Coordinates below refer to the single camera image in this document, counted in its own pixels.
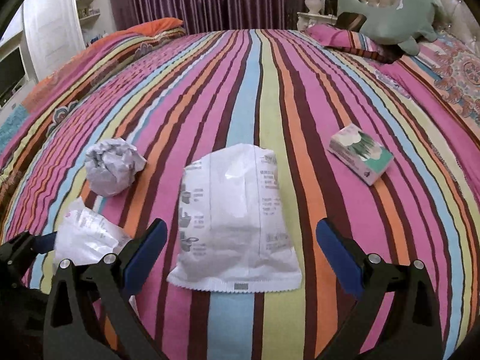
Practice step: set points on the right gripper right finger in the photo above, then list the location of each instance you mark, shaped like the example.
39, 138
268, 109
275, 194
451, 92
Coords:
412, 328

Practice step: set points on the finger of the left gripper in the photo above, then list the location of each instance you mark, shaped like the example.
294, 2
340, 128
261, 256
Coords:
45, 243

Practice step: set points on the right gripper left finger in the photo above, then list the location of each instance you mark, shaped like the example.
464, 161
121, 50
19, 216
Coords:
71, 327

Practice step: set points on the white plastic bag with print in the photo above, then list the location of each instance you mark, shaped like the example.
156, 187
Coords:
85, 236

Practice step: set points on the white paper ball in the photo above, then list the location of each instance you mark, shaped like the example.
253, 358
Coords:
111, 166

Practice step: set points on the white printed pouch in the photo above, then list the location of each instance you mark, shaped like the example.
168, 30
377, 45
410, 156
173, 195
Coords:
232, 234

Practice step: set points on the folded orange quilt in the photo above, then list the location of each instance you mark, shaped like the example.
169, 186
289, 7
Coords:
89, 69

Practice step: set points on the black television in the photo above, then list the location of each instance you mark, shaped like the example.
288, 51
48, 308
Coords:
11, 73

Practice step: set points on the small tissue pack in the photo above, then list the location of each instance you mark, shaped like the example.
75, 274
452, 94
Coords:
361, 153

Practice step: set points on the striped colourful bedspread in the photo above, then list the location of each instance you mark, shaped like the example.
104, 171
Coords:
283, 91

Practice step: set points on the white wardrobe shelf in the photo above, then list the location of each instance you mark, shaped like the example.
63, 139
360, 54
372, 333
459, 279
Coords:
49, 33

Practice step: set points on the floral pink pillow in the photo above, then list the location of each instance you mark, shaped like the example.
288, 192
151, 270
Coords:
448, 71

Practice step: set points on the small pink pillow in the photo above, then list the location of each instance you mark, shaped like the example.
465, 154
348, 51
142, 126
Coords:
353, 43

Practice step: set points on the green plush toy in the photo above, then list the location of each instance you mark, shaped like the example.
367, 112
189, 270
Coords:
401, 24

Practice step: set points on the far white nightstand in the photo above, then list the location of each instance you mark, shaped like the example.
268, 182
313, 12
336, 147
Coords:
307, 20

